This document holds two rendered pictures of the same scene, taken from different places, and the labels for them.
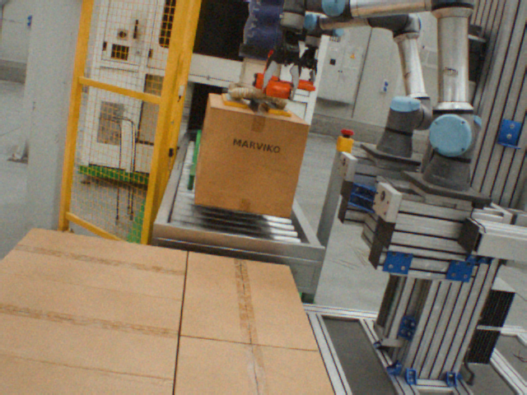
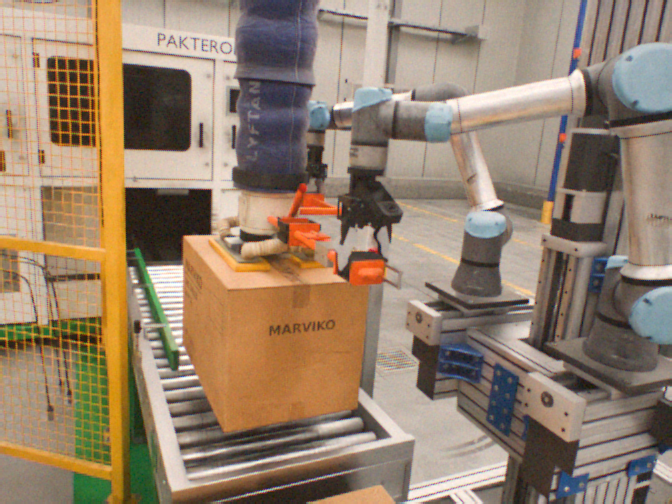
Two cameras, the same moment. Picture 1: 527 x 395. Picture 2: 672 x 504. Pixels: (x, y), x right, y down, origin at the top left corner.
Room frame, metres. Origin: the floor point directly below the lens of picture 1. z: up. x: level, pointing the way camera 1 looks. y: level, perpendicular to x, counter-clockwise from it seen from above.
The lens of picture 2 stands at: (0.66, 0.39, 1.50)
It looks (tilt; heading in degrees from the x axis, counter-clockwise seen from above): 14 degrees down; 343
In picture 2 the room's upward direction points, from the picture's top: 4 degrees clockwise
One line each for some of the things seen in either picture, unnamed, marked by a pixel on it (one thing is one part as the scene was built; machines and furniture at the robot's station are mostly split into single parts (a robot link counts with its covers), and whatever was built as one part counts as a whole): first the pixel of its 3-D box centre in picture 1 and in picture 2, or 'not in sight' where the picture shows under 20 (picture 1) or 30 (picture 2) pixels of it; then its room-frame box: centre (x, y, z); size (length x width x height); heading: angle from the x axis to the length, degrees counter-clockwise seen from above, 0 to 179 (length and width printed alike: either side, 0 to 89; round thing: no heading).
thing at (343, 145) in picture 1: (324, 229); (365, 376); (2.54, -0.35, 0.50); 0.07 x 0.07 x 1.00; 9
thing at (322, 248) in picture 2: not in sight; (332, 253); (1.80, 0.05, 1.21); 0.07 x 0.07 x 0.04; 10
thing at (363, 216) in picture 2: (286, 46); (362, 197); (1.69, 0.03, 1.36); 0.09 x 0.08 x 0.12; 10
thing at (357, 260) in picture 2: (276, 88); (358, 267); (1.67, 0.03, 1.21); 0.08 x 0.07 x 0.05; 10
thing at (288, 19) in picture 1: (291, 21); (366, 157); (1.69, 0.03, 1.44); 0.08 x 0.08 x 0.05
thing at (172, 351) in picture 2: (190, 151); (143, 293); (3.36, 0.56, 0.60); 1.60 x 0.10 x 0.09; 9
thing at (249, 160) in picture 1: (245, 150); (264, 316); (2.26, 0.13, 0.89); 0.60 x 0.40 x 0.40; 10
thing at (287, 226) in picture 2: (266, 81); (298, 231); (2.01, 0.08, 1.21); 0.10 x 0.08 x 0.06; 100
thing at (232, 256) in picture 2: (234, 97); (236, 248); (2.25, 0.22, 1.11); 0.34 x 0.10 x 0.05; 10
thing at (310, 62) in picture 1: (310, 58); (314, 162); (2.57, -0.09, 1.35); 0.09 x 0.08 x 0.12; 10
